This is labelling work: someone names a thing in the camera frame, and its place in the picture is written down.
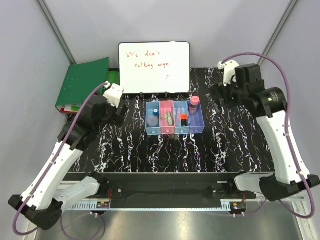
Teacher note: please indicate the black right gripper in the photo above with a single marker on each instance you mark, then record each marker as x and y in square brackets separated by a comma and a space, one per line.
[221, 90]

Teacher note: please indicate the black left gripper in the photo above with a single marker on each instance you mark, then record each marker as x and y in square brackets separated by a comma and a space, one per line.
[117, 118]

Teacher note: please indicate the purple plastic bin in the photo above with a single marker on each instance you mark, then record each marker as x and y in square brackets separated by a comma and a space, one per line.
[196, 121]

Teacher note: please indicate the light blue bin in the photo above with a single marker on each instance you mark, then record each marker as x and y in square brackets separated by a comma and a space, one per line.
[149, 107]
[184, 105]

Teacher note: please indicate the clear jar of clips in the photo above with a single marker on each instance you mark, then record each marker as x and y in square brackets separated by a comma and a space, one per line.
[152, 121]

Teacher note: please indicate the pink eraser stick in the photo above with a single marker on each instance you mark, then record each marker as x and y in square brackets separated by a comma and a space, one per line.
[178, 116]

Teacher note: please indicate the pink plastic bin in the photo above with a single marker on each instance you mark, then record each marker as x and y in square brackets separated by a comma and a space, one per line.
[164, 107]

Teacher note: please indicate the small white eraser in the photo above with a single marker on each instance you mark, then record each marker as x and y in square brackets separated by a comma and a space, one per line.
[165, 116]

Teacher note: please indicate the green highlighter pen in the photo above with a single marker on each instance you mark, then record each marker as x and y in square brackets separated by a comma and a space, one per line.
[170, 119]

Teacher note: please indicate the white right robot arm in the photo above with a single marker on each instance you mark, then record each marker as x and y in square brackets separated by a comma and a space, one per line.
[243, 85]

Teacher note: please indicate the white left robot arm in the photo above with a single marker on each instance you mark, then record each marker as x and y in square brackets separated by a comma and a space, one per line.
[42, 203]

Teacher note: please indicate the green translucent file folder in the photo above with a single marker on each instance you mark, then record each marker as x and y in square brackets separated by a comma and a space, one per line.
[112, 77]

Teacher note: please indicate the black marble pattern mat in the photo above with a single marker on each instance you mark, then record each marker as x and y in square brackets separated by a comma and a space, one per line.
[232, 140]

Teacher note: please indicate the white dry-erase board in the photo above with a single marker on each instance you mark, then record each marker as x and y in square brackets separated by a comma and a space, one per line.
[154, 67]

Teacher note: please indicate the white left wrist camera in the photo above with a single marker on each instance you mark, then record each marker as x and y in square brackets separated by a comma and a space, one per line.
[113, 93]

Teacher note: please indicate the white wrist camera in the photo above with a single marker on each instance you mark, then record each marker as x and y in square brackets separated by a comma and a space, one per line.
[229, 74]
[113, 93]

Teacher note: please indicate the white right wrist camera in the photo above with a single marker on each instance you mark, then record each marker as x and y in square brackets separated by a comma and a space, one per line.
[229, 74]

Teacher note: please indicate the green ring binder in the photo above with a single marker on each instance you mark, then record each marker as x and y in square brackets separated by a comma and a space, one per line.
[80, 81]

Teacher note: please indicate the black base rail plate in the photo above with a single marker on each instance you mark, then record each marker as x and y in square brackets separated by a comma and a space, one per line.
[222, 182]

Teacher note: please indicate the aluminium frame rail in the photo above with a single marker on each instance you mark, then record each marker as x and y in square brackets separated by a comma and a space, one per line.
[152, 196]

